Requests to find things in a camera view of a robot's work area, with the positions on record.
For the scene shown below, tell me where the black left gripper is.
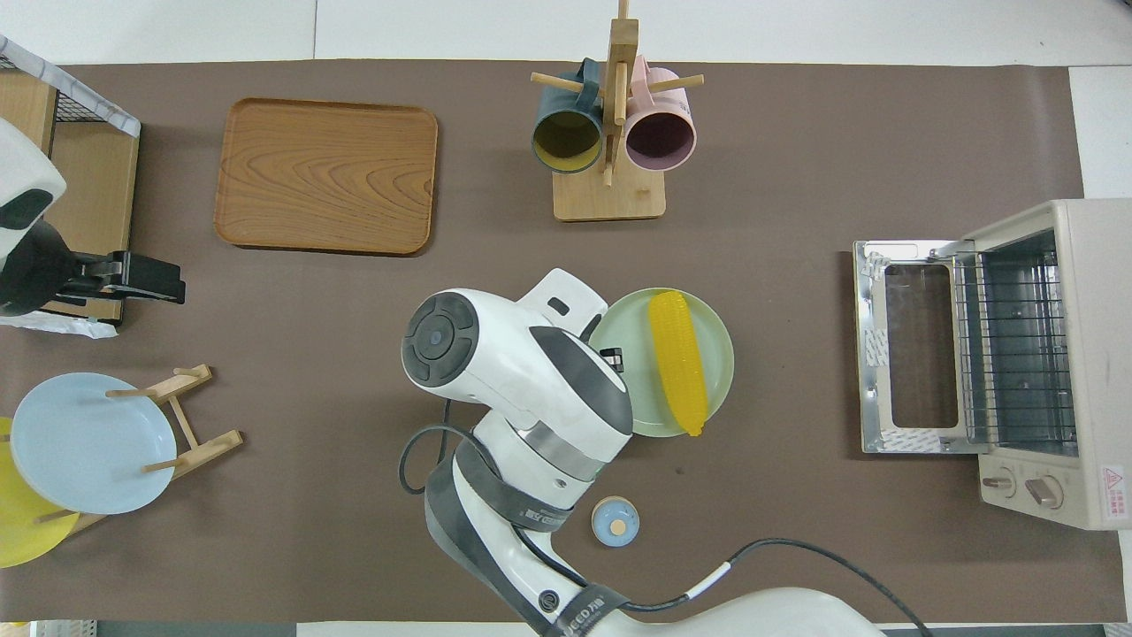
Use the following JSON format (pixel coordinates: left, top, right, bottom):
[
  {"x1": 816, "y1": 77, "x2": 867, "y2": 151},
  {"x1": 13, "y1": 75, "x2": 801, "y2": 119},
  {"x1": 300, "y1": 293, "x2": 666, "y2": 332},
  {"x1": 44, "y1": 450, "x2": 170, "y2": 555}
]
[{"x1": 49, "y1": 251, "x2": 187, "y2": 307}]

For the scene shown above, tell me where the yellow corn cob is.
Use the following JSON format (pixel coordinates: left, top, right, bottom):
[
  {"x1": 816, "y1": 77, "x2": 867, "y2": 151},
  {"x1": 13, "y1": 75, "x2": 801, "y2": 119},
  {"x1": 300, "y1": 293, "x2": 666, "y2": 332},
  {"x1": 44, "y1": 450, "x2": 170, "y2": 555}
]
[{"x1": 648, "y1": 290, "x2": 708, "y2": 437}]

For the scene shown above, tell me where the pale green plate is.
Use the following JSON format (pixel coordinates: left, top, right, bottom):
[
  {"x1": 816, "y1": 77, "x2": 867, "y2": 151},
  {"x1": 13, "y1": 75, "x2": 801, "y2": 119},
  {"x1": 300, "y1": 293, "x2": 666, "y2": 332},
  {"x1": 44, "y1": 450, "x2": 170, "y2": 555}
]
[{"x1": 588, "y1": 288, "x2": 736, "y2": 439}]

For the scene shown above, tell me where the beige toaster oven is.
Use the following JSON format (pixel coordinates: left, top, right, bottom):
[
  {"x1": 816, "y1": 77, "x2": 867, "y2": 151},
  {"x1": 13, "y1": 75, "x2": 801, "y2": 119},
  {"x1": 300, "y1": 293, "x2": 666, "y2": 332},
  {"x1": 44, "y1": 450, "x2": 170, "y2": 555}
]
[{"x1": 853, "y1": 198, "x2": 1132, "y2": 532}]

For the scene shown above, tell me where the stepped wooden box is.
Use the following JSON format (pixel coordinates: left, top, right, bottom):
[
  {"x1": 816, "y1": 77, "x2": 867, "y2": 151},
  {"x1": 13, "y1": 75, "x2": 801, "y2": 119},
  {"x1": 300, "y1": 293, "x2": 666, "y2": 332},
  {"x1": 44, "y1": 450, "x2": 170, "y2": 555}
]
[{"x1": 0, "y1": 69, "x2": 140, "y2": 324}]

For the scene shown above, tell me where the blue call bell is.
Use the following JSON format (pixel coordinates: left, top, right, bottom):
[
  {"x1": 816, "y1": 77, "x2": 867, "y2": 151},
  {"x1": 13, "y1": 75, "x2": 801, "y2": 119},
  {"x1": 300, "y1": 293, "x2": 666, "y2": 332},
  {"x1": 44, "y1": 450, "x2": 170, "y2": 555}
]
[{"x1": 591, "y1": 496, "x2": 641, "y2": 548}]

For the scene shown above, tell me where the wooden mug rack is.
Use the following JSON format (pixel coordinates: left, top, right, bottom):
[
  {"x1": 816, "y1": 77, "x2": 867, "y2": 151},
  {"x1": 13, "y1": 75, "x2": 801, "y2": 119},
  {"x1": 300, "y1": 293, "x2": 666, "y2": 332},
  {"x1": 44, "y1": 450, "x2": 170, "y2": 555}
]
[{"x1": 531, "y1": 0, "x2": 706, "y2": 222}]

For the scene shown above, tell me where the light blue plate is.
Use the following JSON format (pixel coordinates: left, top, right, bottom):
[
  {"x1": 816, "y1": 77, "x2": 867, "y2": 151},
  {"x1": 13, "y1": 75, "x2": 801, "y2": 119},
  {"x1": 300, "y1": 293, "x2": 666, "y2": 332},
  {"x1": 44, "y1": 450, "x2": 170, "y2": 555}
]
[{"x1": 10, "y1": 372, "x2": 179, "y2": 517}]

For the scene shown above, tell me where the wooden plate rack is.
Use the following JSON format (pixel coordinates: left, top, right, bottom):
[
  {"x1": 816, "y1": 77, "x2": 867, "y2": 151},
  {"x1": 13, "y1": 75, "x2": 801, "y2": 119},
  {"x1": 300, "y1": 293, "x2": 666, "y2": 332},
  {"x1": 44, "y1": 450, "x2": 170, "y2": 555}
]
[{"x1": 35, "y1": 364, "x2": 245, "y2": 536}]

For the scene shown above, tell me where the brown wooden tray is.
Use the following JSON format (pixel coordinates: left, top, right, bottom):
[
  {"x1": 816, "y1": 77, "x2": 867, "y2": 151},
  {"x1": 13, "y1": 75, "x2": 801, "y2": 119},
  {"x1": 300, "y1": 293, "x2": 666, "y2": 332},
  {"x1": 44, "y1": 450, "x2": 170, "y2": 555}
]
[{"x1": 214, "y1": 97, "x2": 440, "y2": 257}]

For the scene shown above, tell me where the dark teal mug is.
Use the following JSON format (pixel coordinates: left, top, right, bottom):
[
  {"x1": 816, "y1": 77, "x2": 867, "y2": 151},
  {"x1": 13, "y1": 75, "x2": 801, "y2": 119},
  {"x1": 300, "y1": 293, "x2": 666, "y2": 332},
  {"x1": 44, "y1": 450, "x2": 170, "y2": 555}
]
[{"x1": 531, "y1": 58, "x2": 605, "y2": 175}]

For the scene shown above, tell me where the pink mug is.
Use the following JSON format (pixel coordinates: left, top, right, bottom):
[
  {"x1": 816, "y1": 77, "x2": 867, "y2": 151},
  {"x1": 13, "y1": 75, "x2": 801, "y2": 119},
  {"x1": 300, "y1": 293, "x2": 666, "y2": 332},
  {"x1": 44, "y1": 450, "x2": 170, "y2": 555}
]
[{"x1": 624, "y1": 55, "x2": 699, "y2": 173}]

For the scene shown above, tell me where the yellow plate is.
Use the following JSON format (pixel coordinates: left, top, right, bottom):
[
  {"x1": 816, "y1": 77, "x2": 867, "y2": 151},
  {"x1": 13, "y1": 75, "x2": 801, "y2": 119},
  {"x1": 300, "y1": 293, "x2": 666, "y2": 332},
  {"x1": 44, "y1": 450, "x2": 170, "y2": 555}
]
[{"x1": 0, "y1": 416, "x2": 80, "y2": 569}]

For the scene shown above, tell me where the brown table mat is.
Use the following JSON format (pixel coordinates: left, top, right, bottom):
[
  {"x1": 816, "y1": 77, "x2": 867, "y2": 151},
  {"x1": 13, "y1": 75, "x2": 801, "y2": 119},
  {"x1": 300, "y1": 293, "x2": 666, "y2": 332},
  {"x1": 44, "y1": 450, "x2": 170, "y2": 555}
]
[{"x1": 0, "y1": 60, "x2": 1126, "y2": 625}]

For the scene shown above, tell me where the wire basket wooden shelf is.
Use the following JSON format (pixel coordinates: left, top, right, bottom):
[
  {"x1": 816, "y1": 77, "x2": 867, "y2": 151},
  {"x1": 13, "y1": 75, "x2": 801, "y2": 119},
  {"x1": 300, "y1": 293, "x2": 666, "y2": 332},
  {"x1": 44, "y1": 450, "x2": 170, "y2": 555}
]
[{"x1": 0, "y1": 34, "x2": 142, "y2": 340}]

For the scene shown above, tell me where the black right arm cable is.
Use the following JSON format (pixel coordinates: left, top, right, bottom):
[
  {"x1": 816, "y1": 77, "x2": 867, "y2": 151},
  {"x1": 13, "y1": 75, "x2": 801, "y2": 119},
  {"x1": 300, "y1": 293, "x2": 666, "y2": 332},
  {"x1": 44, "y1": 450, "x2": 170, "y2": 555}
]
[{"x1": 398, "y1": 423, "x2": 934, "y2": 637}]

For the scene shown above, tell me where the metal oven wire rack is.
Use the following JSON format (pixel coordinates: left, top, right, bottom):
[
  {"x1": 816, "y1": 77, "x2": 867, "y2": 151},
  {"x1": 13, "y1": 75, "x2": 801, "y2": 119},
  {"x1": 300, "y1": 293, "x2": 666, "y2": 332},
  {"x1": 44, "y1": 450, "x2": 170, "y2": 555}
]
[{"x1": 953, "y1": 250, "x2": 1078, "y2": 446}]

